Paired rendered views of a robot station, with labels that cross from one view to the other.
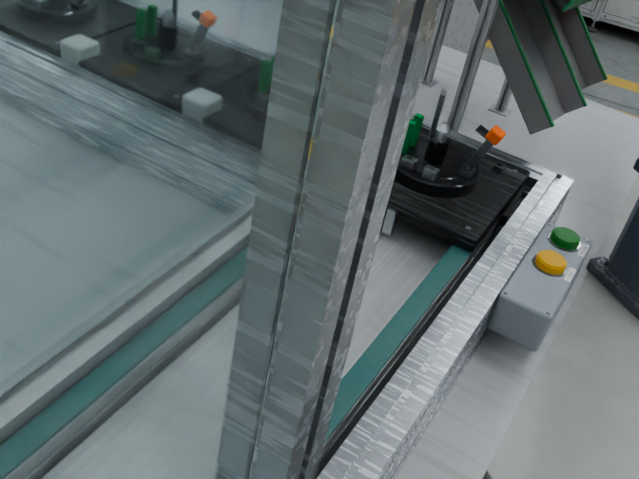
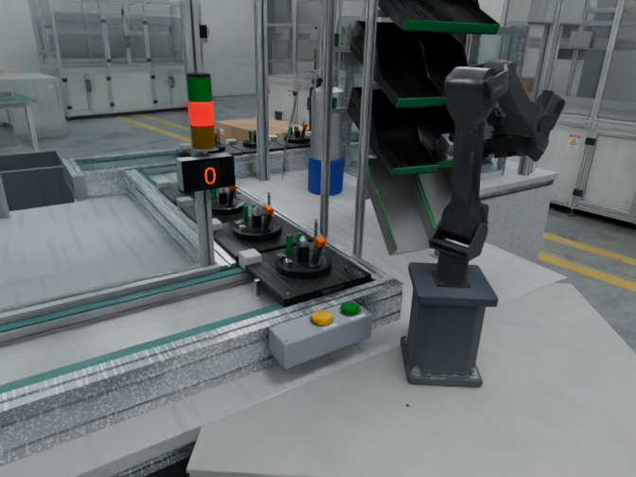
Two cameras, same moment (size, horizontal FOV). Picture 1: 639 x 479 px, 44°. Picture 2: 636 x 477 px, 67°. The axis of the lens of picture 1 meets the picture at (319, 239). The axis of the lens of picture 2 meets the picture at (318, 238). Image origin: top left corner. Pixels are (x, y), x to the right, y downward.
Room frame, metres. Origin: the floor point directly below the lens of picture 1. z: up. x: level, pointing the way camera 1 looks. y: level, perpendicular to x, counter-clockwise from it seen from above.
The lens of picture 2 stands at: (0.16, -0.76, 1.49)
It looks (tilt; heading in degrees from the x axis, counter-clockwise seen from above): 23 degrees down; 34
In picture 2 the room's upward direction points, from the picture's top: 1 degrees clockwise
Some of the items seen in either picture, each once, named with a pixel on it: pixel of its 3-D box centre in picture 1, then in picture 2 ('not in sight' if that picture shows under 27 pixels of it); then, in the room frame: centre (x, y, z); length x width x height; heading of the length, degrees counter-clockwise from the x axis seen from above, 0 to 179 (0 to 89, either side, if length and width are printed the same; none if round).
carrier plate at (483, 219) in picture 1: (429, 176); (303, 269); (1.03, -0.14, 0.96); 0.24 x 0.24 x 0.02; 67
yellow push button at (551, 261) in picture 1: (550, 264); (322, 319); (0.87, -0.30, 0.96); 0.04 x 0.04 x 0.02
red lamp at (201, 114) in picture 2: not in sight; (201, 113); (0.90, 0.04, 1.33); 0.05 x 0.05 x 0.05
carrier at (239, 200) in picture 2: not in sight; (222, 195); (1.23, 0.32, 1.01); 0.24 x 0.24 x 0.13; 67
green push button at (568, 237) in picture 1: (564, 240); (349, 309); (0.93, -0.33, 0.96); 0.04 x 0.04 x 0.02
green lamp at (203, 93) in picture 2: not in sight; (199, 88); (0.90, 0.04, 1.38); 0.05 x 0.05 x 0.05
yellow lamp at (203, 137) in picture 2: not in sight; (203, 135); (0.90, 0.04, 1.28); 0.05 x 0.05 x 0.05
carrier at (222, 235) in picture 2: not in sight; (256, 218); (1.13, 0.10, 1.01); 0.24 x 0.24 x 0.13; 67
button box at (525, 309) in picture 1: (542, 281); (321, 331); (0.87, -0.30, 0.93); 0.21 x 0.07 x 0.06; 157
